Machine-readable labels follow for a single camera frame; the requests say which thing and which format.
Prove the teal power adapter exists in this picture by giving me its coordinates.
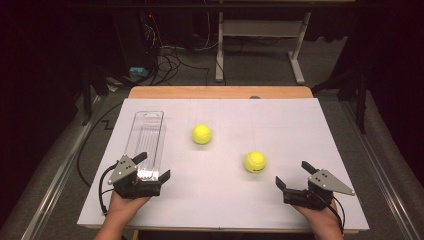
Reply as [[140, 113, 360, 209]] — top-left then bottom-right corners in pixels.
[[129, 66, 149, 78]]

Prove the clear plastic tube container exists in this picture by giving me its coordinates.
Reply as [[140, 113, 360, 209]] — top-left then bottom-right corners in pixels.
[[123, 110, 167, 182]]

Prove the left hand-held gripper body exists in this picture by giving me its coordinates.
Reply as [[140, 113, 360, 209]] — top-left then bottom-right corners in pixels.
[[107, 154, 163, 200]]

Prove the white metal table frame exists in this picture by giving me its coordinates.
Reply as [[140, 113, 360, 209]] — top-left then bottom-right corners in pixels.
[[214, 11, 312, 86]]

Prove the black stand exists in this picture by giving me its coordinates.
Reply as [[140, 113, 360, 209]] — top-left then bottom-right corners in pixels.
[[79, 64, 111, 127], [311, 66, 369, 135]]

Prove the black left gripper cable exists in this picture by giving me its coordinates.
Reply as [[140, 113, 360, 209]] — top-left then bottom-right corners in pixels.
[[98, 161, 120, 216]]

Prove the tangle of floor cables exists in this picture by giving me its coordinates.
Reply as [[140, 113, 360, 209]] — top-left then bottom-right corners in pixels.
[[139, 13, 221, 87]]

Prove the person's left hand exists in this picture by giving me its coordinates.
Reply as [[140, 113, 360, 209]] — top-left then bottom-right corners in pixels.
[[106, 191, 152, 225]]

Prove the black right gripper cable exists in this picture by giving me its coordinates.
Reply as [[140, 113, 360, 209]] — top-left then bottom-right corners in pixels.
[[315, 190, 346, 234]]

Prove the white table cover sheet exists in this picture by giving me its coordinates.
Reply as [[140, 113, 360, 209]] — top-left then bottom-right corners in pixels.
[[76, 97, 370, 232]]

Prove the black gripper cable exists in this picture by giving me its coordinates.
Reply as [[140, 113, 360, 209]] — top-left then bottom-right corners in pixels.
[[98, 161, 120, 216], [315, 190, 346, 234]]

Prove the yellow tennis ball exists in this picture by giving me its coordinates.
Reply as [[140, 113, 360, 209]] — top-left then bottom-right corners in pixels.
[[243, 151, 267, 174], [191, 123, 213, 145]]

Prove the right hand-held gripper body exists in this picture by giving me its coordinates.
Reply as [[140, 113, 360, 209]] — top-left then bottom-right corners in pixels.
[[283, 169, 356, 211]]

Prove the person's right hand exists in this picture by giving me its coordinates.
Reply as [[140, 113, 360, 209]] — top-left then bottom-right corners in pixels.
[[292, 199, 344, 234]]

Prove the black floor cable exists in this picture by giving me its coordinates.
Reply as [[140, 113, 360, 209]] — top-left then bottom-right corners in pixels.
[[76, 101, 124, 188]]

